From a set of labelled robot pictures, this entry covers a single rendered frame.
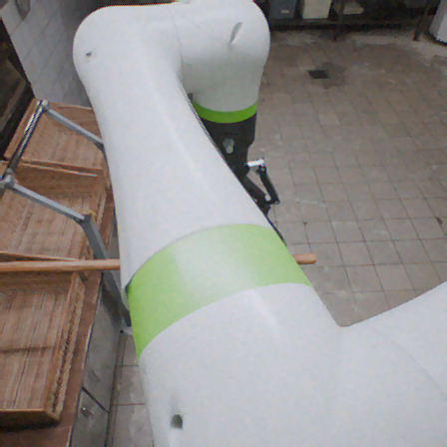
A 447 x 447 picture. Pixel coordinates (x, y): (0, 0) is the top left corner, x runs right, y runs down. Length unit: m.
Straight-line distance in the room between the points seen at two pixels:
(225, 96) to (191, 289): 0.34
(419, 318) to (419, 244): 2.66
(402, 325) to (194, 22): 0.37
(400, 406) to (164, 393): 0.10
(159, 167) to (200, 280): 0.10
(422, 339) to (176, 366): 0.12
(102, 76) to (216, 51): 0.14
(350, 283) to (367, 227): 0.52
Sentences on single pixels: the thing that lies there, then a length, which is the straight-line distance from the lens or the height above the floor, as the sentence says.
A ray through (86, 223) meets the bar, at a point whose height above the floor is 0.94.
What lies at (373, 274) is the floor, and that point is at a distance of 2.59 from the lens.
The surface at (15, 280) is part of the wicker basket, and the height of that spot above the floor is 0.69.
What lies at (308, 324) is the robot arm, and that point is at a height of 1.85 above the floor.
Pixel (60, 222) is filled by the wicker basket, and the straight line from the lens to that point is 2.06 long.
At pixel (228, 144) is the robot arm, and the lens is 0.52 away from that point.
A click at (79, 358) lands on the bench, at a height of 0.58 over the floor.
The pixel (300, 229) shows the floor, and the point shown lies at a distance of 2.68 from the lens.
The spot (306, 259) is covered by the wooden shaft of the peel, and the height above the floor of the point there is 1.20.
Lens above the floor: 2.01
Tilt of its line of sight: 50 degrees down
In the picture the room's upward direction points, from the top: straight up
